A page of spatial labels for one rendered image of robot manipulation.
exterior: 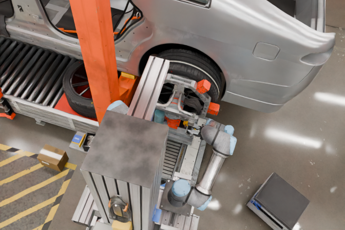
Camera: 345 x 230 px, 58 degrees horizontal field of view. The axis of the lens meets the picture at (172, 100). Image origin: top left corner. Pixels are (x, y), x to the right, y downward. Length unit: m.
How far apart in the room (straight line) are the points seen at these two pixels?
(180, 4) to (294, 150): 2.22
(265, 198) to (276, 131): 1.03
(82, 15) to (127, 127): 0.85
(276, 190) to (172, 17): 1.81
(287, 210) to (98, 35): 2.18
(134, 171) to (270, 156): 2.64
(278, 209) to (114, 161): 2.13
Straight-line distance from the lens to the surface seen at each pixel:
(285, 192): 3.10
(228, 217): 3.22
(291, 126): 3.88
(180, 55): 2.54
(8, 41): 4.16
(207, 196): 2.12
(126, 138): 1.14
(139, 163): 1.09
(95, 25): 1.83
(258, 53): 2.34
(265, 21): 2.21
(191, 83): 2.43
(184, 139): 3.26
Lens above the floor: 3.04
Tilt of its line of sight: 56 degrees down
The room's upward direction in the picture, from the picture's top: 8 degrees clockwise
